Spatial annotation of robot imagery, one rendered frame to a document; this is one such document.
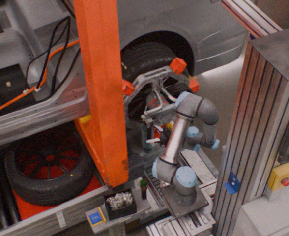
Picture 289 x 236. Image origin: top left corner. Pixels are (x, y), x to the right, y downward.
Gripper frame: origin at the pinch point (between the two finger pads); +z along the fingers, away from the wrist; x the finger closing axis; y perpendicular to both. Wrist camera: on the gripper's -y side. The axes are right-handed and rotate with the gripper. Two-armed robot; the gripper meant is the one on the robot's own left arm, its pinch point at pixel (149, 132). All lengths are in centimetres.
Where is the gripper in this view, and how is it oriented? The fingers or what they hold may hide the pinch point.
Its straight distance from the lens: 284.6
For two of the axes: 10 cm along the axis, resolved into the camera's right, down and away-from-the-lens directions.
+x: 3.0, -7.0, 6.5
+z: -9.5, -2.2, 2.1
